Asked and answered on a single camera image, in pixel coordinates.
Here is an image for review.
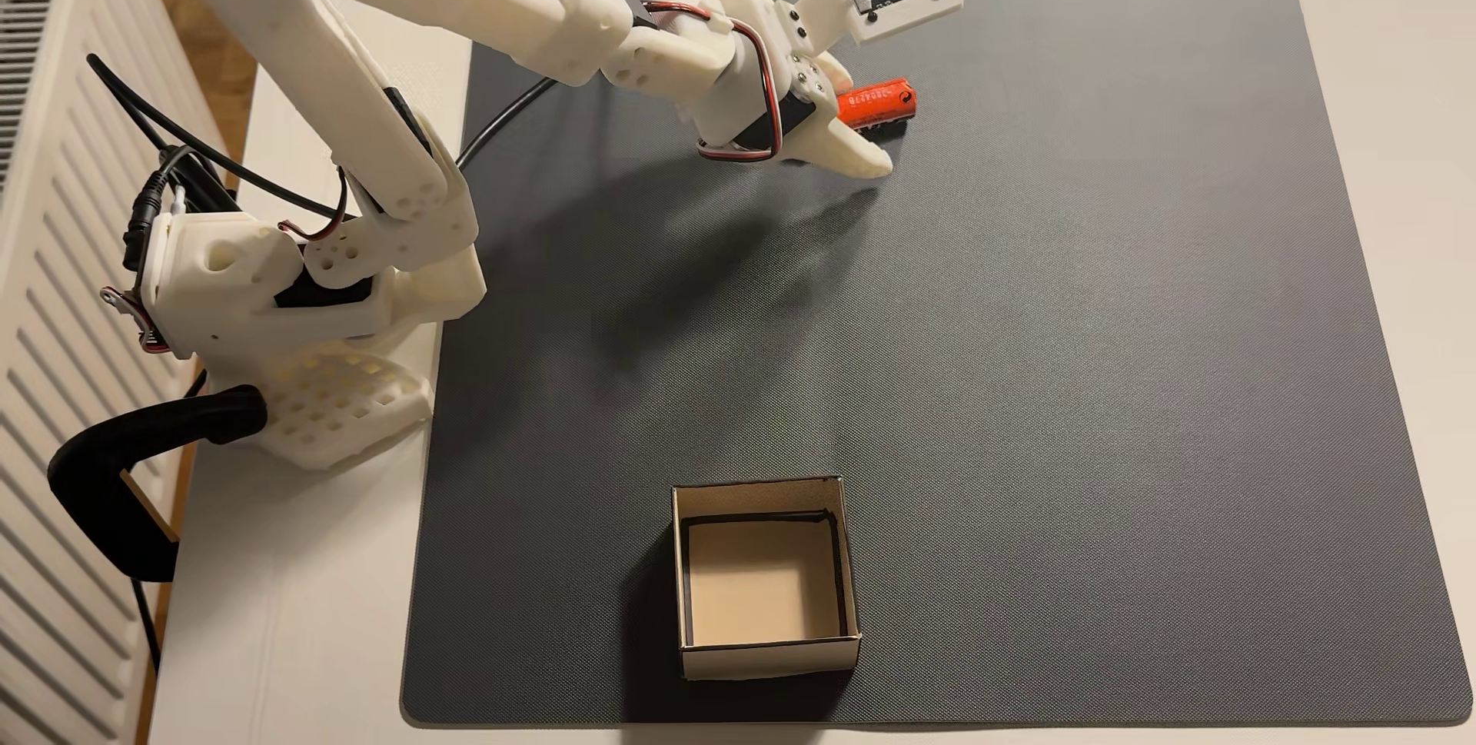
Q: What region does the white radiator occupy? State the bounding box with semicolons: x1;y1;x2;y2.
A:
0;0;232;745

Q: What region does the dark grey table mat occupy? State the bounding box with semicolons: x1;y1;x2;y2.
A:
399;0;1475;729

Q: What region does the thin black cable under clamp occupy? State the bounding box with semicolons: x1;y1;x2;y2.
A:
125;370;209;671

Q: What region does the black cable behind arm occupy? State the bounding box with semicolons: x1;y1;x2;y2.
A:
86;53;350;225

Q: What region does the open cardboard box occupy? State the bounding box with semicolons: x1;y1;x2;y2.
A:
670;475;864;683

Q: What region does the black table clamp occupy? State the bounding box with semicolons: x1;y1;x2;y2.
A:
46;385;270;585

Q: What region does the red black wrist servo cable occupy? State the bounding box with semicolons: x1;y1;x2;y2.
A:
640;0;786;165

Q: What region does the red black shoulder servo cable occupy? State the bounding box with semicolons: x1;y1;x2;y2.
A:
277;168;353;246

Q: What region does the red cylindrical battery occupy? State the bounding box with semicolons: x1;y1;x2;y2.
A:
837;78;919;135

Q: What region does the base wire connector bundle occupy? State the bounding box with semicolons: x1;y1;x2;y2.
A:
98;281;172;358

